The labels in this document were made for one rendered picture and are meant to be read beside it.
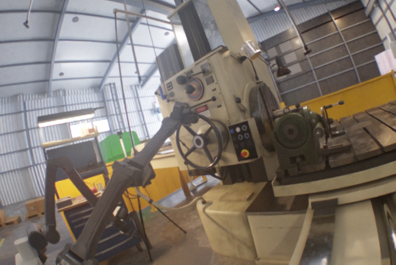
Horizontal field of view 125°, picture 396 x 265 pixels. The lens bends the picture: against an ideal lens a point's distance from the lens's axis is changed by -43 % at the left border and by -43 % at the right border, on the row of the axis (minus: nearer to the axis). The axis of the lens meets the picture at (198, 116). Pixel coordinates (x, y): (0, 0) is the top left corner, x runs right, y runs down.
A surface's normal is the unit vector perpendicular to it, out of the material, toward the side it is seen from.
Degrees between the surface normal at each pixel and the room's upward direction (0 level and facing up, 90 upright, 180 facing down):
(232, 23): 90
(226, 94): 90
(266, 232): 90
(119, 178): 60
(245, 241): 90
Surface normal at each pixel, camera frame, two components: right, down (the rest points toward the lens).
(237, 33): -0.63, 0.14
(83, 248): 0.13, -0.61
